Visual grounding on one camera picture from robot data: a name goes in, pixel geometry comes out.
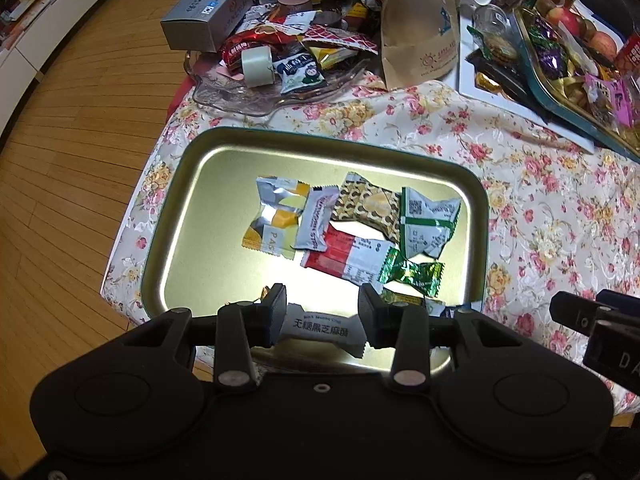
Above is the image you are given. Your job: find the white strip snack packet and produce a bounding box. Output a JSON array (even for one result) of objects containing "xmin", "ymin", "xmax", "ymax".
[{"xmin": 294, "ymin": 186, "xmax": 342, "ymax": 252}]

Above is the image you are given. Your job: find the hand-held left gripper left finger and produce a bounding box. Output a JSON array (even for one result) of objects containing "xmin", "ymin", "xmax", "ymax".
[{"xmin": 122, "ymin": 284, "xmax": 288, "ymax": 394}]

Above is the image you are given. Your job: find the clear glass plate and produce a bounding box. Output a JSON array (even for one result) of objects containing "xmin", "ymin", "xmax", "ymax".
[{"xmin": 184, "ymin": 50, "xmax": 372, "ymax": 119}]

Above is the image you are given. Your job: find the grey cardboard box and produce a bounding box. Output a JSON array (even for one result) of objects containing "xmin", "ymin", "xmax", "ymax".
[{"xmin": 160, "ymin": 0, "xmax": 252, "ymax": 54}]

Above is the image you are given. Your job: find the pile of foil candies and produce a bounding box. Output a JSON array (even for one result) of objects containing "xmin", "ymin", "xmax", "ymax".
[{"xmin": 527, "ymin": 15, "xmax": 576, "ymax": 81}]

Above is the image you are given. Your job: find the white cabinet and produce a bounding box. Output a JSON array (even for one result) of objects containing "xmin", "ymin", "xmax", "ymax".
[{"xmin": 0, "ymin": 0, "xmax": 128, "ymax": 136}]

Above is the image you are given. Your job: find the small glass jar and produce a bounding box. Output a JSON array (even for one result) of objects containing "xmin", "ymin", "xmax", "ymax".
[{"xmin": 471, "ymin": 4, "xmax": 519, "ymax": 64}]

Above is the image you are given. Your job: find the blue white panda packet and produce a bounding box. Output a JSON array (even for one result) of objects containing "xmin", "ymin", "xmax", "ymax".
[{"xmin": 278, "ymin": 52, "xmax": 327, "ymax": 95}]

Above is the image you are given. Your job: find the green foil candy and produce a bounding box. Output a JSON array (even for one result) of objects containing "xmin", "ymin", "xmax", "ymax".
[{"xmin": 378, "ymin": 248, "xmax": 446, "ymax": 297}]

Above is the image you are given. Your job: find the red printed packet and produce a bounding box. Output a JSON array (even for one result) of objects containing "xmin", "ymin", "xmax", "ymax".
[{"xmin": 616, "ymin": 34, "xmax": 640, "ymax": 77}]

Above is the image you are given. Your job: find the beige brown patterned packet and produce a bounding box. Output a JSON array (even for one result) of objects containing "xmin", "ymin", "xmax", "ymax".
[{"xmin": 329, "ymin": 172, "xmax": 404, "ymax": 244}]

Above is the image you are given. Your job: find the silver yellow snack packet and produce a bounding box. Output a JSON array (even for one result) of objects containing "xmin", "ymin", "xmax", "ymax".
[{"xmin": 242, "ymin": 176, "xmax": 312, "ymax": 259}]

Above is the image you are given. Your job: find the red white snack packet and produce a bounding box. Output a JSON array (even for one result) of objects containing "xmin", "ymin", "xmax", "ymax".
[{"xmin": 300, "ymin": 225, "xmax": 397, "ymax": 287}]

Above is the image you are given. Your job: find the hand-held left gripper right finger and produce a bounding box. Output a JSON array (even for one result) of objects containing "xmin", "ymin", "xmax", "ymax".
[{"xmin": 358, "ymin": 284, "xmax": 522, "ymax": 394}]

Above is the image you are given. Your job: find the floral tablecloth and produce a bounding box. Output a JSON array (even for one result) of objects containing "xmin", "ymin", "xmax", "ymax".
[{"xmin": 102, "ymin": 72, "xmax": 640, "ymax": 411}]

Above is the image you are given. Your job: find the pile of mixed snack packets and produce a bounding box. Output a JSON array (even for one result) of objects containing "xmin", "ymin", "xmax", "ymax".
[{"xmin": 219, "ymin": 0, "xmax": 383, "ymax": 77}]

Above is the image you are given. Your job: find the small gold wrapped candy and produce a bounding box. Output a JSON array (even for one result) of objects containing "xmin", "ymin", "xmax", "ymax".
[{"xmin": 475, "ymin": 72, "xmax": 507, "ymax": 97}]

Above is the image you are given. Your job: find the pink snack packet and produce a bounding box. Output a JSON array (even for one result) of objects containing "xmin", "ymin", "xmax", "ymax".
[{"xmin": 584, "ymin": 72, "xmax": 636, "ymax": 127}]

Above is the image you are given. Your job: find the teal gold snack tin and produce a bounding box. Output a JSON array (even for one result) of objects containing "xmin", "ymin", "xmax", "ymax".
[{"xmin": 514, "ymin": 7, "xmax": 640, "ymax": 162}]

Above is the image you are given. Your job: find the green leaf snack packet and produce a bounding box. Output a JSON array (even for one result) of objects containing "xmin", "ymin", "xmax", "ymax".
[{"xmin": 399, "ymin": 187, "xmax": 462, "ymax": 259}]

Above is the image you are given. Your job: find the long white snack packet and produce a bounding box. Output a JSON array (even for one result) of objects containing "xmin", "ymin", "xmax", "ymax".
[{"xmin": 277, "ymin": 302, "xmax": 367, "ymax": 359}]

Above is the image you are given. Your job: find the white flat board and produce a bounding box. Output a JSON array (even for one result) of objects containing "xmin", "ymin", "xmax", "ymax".
[{"xmin": 458, "ymin": 10, "xmax": 597, "ymax": 155}]

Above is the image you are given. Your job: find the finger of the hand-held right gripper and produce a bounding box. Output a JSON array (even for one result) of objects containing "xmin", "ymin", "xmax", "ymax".
[{"xmin": 549, "ymin": 290, "xmax": 605, "ymax": 334}]

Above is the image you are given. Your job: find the red apple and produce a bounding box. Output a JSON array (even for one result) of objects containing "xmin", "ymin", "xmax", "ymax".
[
  {"xmin": 587, "ymin": 30, "xmax": 620, "ymax": 64},
  {"xmin": 546, "ymin": 7, "xmax": 582, "ymax": 37}
]

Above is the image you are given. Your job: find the kraft paper bag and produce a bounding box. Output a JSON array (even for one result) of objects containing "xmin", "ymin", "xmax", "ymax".
[{"xmin": 379, "ymin": 0, "xmax": 462, "ymax": 93}]

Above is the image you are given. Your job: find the yellow green snack packet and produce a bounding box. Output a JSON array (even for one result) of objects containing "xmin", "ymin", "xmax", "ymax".
[{"xmin": 382, "ymin": 289, "xmax": 447, "ymax": 318}]

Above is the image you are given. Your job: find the white tape roll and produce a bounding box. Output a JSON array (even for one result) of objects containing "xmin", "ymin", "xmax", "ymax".
[{"xmin": 241, "ymin": 46, "xmax": 275, "ymax": 87}]

